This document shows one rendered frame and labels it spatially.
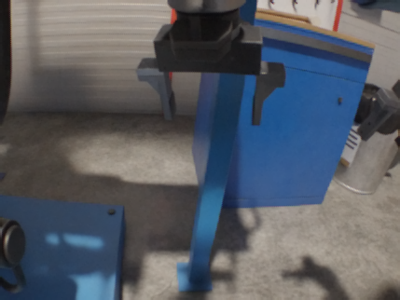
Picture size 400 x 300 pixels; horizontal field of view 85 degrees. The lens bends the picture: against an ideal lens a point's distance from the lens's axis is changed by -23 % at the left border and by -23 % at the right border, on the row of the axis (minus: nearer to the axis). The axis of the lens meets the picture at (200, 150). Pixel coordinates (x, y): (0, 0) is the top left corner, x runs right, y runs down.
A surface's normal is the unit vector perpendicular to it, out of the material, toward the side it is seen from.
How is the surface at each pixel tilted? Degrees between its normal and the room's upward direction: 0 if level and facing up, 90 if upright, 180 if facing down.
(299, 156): 90
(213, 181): 90
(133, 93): 90
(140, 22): 90
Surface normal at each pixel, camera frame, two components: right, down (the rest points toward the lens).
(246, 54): -0.14, 0.78
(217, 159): 0.11, 0.50
